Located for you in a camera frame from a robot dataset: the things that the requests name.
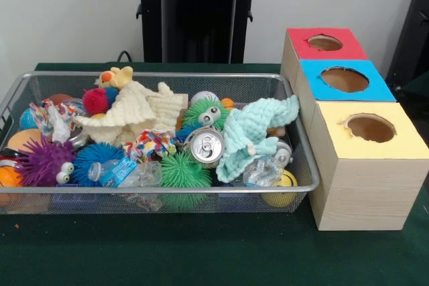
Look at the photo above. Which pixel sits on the yellow plush duck toy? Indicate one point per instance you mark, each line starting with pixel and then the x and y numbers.
pixel 117 76

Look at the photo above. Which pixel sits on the purple spiky ball with eyes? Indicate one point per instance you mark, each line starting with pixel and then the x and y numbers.
pixel 43 162

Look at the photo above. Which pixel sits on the silver drink can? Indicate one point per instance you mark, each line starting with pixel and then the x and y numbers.
pixel 206 147

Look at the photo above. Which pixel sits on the green spiky ball with eyes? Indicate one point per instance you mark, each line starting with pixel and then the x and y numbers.
pixel 194 112

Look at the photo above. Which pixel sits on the plain green spiky ball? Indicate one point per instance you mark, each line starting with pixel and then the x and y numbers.
pixel 184 172

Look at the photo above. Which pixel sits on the dark green table cloth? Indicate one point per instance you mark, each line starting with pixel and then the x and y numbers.
pixel 419 86
pixel 201 252

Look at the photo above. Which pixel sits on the black stand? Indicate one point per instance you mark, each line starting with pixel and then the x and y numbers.
pixel 412 31

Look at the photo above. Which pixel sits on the wooden box with three holes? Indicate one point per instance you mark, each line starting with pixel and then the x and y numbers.
pixel 368 192

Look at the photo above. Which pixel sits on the blue spiky ball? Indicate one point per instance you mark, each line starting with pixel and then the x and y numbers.
pixel 97 153

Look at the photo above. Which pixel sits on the mint waffle cloth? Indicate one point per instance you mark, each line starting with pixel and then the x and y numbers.
pixel 248 125

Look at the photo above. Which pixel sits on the crushed bottle with blue label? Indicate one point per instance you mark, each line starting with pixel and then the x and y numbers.
pixel 117 172

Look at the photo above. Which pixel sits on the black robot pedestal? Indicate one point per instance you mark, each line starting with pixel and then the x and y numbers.
pixel 201 14

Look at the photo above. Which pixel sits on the multicolour spiky caterpillar toy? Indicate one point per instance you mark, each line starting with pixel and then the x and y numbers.
pixel 95 98

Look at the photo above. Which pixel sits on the cream waffle cloth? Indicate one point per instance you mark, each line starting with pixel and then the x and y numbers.
pixel 134 112

